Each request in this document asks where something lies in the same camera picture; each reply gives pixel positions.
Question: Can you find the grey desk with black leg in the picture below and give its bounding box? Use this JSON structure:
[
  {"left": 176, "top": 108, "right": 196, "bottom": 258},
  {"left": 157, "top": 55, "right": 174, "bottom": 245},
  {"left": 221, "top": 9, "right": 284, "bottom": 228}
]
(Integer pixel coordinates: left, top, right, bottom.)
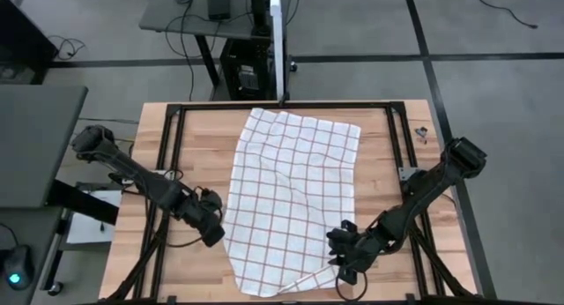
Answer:
[{"left": 138, "top": 0, "right": 274, "bottom": 90}]

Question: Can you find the black aluminium table frame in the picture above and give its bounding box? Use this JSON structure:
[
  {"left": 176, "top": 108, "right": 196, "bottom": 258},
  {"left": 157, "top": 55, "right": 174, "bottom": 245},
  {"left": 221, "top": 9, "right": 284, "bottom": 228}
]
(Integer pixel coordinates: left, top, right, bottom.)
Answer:
[{"left": 99, "top": 100, "right": 479, "bottom": 305}]

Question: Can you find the black cabinet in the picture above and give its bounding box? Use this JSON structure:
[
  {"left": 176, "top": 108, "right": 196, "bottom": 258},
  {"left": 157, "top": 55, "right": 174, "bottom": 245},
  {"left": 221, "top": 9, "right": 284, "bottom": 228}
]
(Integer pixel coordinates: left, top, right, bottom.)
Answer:
[{"left": 0, "top": 0, "right": 58, "bottom": 85}]

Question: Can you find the thin grey floor cable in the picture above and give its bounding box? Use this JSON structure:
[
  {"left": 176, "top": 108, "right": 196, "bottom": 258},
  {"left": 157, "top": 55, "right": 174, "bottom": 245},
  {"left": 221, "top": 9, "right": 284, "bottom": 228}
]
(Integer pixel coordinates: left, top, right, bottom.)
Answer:
[{"left": 78, "top": 116, "right": 140, "bottom": 125}]

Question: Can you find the black power brick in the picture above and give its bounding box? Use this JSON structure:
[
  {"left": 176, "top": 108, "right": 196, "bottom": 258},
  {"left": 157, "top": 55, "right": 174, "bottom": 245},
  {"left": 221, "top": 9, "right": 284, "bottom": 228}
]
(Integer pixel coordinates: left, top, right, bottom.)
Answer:
[{"left": 206, "top": 0, "right": 232, "bottom": 21}]

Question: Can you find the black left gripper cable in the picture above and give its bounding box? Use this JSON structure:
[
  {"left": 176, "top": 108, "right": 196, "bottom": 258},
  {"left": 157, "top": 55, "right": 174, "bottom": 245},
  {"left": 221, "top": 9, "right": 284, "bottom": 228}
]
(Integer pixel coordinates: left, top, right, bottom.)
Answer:
[{"left": 166, "top": 232, "right": 204, "bottom": 249}]

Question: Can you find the black computer tower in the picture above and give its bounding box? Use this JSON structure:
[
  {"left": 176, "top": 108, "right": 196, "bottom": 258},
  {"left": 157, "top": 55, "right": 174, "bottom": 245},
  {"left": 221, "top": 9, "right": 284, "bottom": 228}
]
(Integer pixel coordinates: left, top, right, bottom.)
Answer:
[{"left": 219, "top": 38, "right": 278, "bottom": 101}]

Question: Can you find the black upright pole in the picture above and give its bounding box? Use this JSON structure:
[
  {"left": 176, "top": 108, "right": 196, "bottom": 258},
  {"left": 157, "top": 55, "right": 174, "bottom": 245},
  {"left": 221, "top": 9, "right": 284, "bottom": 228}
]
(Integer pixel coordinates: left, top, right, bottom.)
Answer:
[{"left": 249, "top": 0, "right": 271, "bottom": 37}]

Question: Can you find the white red-checked towel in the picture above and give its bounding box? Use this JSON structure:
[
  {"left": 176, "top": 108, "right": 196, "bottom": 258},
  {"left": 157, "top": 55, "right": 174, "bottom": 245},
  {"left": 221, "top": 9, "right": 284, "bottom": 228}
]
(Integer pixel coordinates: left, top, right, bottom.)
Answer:
[{"left": 222, "top": 106, "right": 362, "bottom": 299}]

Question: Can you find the white upright post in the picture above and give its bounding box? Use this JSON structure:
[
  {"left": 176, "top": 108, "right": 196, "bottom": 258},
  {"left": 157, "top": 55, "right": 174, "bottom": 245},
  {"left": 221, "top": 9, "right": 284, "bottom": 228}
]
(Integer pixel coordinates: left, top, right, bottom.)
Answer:
[{"left": 268, "top": 0, "right": 286, "bottom": 102}]

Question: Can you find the grey flat desk top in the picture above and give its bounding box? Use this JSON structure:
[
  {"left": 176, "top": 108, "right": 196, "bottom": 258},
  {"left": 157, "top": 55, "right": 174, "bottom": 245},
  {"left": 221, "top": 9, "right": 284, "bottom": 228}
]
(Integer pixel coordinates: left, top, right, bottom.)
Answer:
[{"left": 0, "top": 85, "right": 88, "bottom": 209}]

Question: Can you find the black computer mouse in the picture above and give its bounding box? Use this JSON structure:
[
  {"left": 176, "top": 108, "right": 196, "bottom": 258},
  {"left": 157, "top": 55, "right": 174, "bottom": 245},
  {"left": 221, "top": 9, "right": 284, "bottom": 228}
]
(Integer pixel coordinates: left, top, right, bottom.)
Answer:
[{"left": 2, "top": 245, "right": 35, "bottom": 292}]

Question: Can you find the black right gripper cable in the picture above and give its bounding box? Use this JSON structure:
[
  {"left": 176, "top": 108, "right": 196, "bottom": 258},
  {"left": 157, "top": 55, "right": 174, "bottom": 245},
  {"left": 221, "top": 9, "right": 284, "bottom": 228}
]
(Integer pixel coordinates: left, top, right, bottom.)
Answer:
[{"left": 334, "top": 272, "right": 369, "bottom": 302}]

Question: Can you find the black floor cable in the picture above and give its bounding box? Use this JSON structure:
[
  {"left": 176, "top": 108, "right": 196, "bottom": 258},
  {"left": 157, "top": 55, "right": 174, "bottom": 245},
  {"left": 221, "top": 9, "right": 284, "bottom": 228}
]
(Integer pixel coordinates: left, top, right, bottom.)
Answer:
[{"left": 477, "top": 0, "right": 538, "bottom": 30}]

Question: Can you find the white paper sheet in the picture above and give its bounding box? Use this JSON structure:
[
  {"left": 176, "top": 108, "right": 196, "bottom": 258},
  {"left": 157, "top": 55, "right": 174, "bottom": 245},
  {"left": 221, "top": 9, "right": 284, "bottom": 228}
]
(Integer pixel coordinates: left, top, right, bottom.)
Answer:
[{"left": 65, "top": 189, "right": 122, "bottom": 245}]

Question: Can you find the black hanging desk cable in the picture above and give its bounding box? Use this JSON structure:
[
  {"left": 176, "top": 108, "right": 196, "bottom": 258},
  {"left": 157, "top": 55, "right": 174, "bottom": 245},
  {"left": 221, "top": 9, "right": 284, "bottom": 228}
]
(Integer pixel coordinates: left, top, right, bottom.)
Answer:
[{"left": 163, "top": 0, "right": 248, "bottom": 102}]

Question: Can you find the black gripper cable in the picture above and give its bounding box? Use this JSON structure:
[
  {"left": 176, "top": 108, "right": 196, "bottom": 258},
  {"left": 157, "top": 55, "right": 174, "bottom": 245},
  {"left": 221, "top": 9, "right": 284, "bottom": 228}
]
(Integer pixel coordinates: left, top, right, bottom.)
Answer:
[
  {"left": 166, "top": 232, "right": 204, "bottom": 249},
  {"left": 334, "top": 272, "right": 369, "bottom": 302}
]

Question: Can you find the coiled black cable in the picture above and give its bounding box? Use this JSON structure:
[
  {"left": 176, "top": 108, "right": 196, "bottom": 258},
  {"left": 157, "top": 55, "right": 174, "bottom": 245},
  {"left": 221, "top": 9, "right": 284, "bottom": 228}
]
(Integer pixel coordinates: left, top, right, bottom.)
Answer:
[{"left": 48, "top": 34, "right": 87, "bottom": 62}]

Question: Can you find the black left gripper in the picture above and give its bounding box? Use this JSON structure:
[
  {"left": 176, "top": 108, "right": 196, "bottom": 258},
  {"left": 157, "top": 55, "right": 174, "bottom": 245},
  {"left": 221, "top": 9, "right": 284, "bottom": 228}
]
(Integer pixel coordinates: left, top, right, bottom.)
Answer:
[{"left": 174, "top": 187, "right": 226, "bottom": 249}]

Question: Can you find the black desk foot bar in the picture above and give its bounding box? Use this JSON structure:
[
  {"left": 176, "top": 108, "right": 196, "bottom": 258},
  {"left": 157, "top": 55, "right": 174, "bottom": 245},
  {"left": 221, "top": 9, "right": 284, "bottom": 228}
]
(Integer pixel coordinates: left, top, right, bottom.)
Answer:
[{"left": 46, "top": 179, "right": 120, "bottom": 227}]

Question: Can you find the dark grey desk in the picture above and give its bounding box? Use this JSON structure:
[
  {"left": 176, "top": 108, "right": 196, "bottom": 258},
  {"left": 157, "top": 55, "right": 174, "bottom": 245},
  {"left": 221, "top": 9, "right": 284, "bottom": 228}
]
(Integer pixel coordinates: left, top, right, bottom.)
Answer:
[{"left": 0, "top": 206, "right": 63, "bottom": 305}]

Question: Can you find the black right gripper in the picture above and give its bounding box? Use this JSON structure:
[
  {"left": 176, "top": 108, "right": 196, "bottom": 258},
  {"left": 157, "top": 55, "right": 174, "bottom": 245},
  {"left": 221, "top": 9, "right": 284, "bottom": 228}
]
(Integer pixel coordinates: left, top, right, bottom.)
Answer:
[{"left": 326, "top": 219, "right": 385, "bottom": 286}]

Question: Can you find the black mouse cable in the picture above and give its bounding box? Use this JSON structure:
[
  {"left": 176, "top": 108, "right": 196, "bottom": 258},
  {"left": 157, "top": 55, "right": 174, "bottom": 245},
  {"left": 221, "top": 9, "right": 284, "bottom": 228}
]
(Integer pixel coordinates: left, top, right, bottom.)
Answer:
[{"left": 0, "top": 223, "right": 19, "bottom": 249}]

